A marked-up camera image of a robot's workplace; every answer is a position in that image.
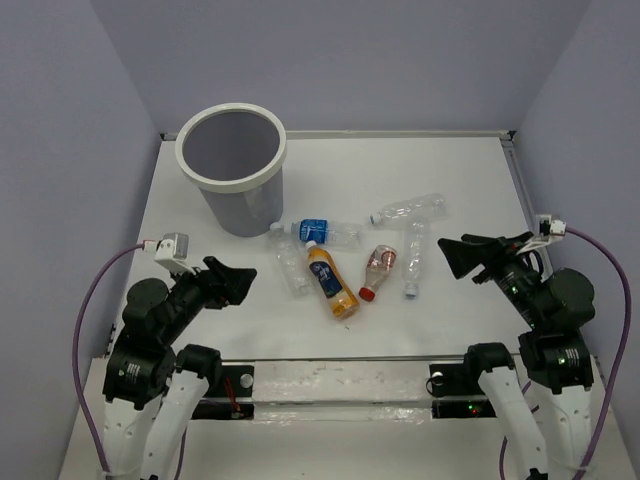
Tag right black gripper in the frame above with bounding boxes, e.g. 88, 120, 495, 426
436, 229, 547, 327

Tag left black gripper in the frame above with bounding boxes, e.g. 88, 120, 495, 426
161, 252, 258, 340

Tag clear bottle white cap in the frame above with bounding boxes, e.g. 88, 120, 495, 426
268, 222, 311, 297

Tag clear bottle pale cap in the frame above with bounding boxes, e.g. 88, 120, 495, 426
402, 215, 430, 300

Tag red cap crushed bottle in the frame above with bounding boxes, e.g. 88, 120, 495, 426
358, 245, 397, 302

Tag orange milk tea bottle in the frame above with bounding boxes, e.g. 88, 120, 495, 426
305, 241, 360, 320

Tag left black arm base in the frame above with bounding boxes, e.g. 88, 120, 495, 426
192, 363, 255, 421

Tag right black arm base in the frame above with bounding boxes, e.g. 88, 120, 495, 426
425, 363, 496, 420

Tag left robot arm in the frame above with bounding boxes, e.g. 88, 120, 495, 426
103, 256, 257, 479

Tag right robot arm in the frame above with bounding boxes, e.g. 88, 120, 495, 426
437, 232, 595, 479

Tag grey bin with white rim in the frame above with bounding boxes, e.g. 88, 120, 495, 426
175, 103, 287, 237

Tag clear bottle blue cap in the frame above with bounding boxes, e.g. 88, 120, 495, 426
368, 193, 447, 230

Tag blue label clear bottle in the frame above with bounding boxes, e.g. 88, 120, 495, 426
284, 218, 362, 250

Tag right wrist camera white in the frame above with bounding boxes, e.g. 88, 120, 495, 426
519, 214, 567, 253

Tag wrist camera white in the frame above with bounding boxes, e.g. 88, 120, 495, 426
519, 214, 567, 253
154, 232, 194, 275

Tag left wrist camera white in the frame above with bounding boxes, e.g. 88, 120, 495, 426
154, 232, 194, 275

